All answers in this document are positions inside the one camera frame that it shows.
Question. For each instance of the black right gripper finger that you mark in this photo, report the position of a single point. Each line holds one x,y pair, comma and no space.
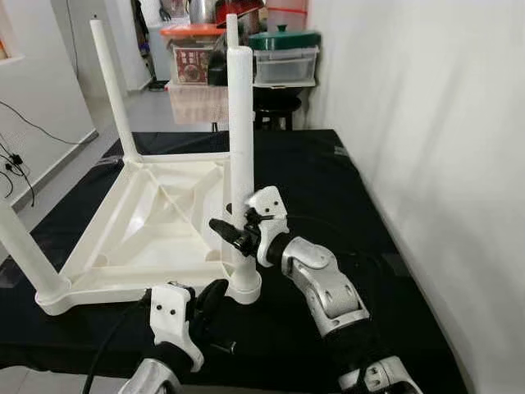
225,231

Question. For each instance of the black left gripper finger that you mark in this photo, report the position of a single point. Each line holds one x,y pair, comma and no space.
213,294

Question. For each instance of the white plastic table leg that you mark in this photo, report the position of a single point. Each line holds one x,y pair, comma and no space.
231,29
240,123
33,254
115,90

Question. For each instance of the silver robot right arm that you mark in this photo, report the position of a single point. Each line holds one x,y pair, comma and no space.
328,287

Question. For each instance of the black tablecloth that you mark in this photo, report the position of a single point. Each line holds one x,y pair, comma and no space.
328,189

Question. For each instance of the black round stool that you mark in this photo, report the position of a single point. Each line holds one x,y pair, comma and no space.
277,103

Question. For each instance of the black bag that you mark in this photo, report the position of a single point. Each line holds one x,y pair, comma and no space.
217,70

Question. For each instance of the red printed box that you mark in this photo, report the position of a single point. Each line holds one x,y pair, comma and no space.
190,66

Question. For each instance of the clear plastic storage box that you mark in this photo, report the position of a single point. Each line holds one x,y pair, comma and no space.
287,67

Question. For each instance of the dark green round lid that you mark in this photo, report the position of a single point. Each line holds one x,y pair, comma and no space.
285,39

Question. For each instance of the orange plastic lid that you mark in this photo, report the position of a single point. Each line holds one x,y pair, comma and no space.
193,31

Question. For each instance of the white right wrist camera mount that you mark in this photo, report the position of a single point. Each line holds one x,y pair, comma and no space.
269,209

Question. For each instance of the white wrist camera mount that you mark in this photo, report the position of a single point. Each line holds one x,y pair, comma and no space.
172,316
269,209

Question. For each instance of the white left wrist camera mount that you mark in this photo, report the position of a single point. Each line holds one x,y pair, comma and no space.
172,316

